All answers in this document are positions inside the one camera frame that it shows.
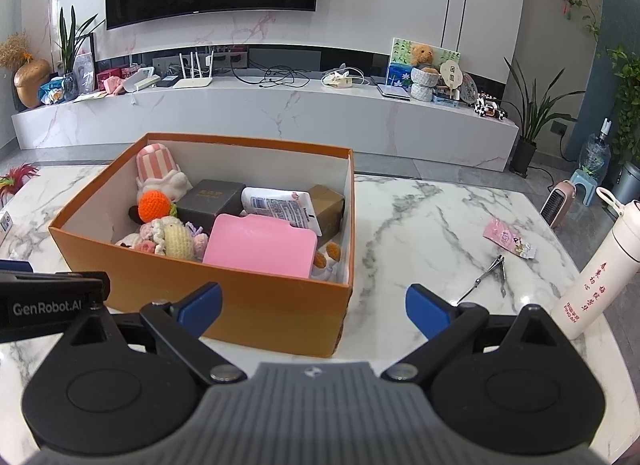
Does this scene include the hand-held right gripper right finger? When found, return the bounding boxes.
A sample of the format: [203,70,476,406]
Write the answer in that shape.
[381,283,569,386]

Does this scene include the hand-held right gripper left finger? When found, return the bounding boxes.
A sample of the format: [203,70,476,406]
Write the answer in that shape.
[52,281,248,386]

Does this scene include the orange cardboard box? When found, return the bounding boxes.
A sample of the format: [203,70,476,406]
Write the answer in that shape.
[48,132,356,359]

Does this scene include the crochet flower bouquet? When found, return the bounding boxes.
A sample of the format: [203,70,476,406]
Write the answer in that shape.
[139,218,209,262]

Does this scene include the pink folder case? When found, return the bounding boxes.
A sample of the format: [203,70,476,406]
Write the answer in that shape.
[202,214,319,279]

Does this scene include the orange crochet tangerine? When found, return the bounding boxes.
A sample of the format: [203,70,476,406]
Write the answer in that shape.
[137,190,177,224]

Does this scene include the dark grey box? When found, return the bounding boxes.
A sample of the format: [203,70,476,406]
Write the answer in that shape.
[176,179,246,219]

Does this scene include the red panda sailor plush toy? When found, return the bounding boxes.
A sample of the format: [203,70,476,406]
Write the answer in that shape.
[311,241,344,282]

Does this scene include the blue white packet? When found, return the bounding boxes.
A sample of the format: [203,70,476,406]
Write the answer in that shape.
[241,186,324,236]

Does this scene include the white pink striped plush toy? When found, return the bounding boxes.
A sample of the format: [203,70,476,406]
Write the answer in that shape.
[115,142,194,249]

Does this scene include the gold cardboard box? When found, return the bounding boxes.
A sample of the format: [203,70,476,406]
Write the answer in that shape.
[306,184,346,239]

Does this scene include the metal nail clipper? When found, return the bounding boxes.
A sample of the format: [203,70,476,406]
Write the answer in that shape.
[457,255,506,304]

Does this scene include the red green feather toy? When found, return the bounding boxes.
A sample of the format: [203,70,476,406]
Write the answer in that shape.
[0,164,41,206]

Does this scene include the pink packet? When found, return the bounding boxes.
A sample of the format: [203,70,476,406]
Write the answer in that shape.
[482,218,537,260]

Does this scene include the pink space heater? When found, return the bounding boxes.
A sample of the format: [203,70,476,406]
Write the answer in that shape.
[541,179,580,231]

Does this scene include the white thermos bottle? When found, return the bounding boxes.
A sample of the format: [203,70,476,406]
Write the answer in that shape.
[550,186,640,341]

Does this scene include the blue snack packet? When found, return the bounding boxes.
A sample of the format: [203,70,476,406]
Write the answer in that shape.
[39,78,66,105]

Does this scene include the gold vase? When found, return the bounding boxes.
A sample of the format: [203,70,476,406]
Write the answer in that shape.
[13,58,53,110]

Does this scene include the potted long leaf plant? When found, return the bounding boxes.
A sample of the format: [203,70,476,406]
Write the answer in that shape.
[502,58,586,179]

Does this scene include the blue stool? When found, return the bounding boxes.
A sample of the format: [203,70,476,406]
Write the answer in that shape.
[570,169,600,207]

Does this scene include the white marble tv console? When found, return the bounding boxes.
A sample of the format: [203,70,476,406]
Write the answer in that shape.
[11,72,520,174]

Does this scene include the pink gift box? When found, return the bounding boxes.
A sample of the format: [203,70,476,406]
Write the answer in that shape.
[96,68,126,95]

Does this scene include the cow figurine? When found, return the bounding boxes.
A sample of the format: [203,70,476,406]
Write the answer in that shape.
[474,92,509,120]

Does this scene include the white tablet device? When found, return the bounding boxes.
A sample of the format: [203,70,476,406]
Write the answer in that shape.
[121,68,162,94]

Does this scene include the dried flower bunch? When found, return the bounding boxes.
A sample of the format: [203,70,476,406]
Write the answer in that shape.
[0,31,31,71]

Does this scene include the grey laptop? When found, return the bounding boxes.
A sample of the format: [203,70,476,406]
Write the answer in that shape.
[376,81,414,102]

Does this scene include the decorative plate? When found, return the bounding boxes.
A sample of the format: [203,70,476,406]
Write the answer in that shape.
[459,72,479,105]

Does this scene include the white ribbed pots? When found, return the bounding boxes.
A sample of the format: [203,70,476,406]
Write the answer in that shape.
[411,68,442,103]

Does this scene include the white wifi router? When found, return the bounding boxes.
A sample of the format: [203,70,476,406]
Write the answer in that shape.
[172,48,216,90]

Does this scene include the water jug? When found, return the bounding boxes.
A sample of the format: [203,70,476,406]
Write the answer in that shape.
[577,118,614,181]

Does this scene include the green plant in glass vase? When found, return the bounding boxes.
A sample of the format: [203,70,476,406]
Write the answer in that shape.
[54,5,106,101]

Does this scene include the round paper fan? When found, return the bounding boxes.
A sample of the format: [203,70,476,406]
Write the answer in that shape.
[439,61,464,99]

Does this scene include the grey trash bin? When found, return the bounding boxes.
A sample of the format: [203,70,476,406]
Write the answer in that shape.
[612,160,640,209]

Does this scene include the flower painting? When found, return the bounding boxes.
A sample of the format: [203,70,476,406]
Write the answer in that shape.
[387,38,461,91]

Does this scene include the brown teddy bear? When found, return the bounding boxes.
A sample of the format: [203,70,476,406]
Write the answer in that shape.
[410,44,436,70]

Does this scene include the leafy green plant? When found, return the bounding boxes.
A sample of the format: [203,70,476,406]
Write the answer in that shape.
[607,45,640,166]

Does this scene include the black photo frame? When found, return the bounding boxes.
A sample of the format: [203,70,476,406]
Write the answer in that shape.
[74,32,97,95]

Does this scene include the black cables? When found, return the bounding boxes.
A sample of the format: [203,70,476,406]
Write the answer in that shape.
[232,62,311,90]

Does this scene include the white charger with cable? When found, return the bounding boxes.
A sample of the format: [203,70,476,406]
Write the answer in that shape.
[320,64,371,90]

